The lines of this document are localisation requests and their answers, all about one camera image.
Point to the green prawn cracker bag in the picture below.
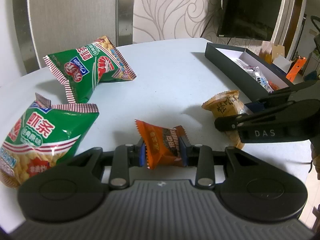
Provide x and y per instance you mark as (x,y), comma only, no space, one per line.
(80,70)
(45,135)

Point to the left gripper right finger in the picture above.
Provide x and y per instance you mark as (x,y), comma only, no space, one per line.
(201,157)

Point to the orange toy object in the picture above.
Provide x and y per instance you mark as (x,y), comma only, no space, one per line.
(295,68)

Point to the clear tan biscuit packet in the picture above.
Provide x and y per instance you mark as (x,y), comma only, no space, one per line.
(226,104)

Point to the clear dried fruit packet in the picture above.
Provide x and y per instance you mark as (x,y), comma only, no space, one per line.
(255,73)

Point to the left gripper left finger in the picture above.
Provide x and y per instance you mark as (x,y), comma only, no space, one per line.
(125,157)

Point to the black shallow cardboard box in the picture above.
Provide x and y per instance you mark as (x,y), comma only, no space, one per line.
(224,56)

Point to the orange snack packet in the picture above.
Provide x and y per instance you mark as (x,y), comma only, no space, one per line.
(162,144)

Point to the black wall television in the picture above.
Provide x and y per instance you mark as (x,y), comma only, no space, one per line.
(249,19)

